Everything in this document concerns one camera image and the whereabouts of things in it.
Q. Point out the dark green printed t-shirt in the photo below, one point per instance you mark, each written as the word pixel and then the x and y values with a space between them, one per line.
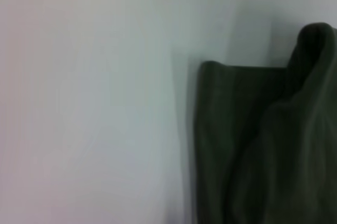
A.
pixel 250 142

